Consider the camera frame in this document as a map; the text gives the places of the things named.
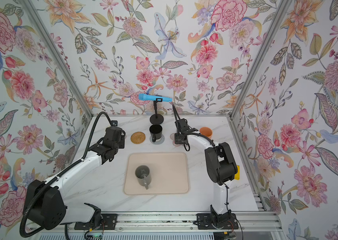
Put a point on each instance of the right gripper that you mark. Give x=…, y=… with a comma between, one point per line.
x=177, y=138

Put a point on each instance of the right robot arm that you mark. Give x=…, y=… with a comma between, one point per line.
x=220, y=165

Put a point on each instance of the orange cup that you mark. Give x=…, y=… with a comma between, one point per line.
x=206, y=132

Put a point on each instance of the blue microphone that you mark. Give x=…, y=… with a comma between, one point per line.
x=145, y=97

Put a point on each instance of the grey cup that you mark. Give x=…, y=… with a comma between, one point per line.
x=143, y=176

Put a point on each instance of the blue woven round coaster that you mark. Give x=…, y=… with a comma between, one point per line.
x=159, y=141

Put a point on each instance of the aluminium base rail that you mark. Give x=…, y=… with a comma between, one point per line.
x=188, y=222

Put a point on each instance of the woven rattan round coaster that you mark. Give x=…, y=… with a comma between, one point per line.
x=138, y=138

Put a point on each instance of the black cup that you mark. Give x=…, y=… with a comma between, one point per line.
x=156, y=132

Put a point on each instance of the black microphone stand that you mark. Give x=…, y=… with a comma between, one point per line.
x=156, y=118

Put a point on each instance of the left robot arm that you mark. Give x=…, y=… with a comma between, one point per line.
x=45, y=205

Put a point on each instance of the pink flower silicone coaster right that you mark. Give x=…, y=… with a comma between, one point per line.
x=172, y=137

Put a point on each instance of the beige silicone tray mat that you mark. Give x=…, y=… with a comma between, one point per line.
x=169, y=173

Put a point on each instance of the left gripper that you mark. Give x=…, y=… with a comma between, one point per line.
x=122, y=139

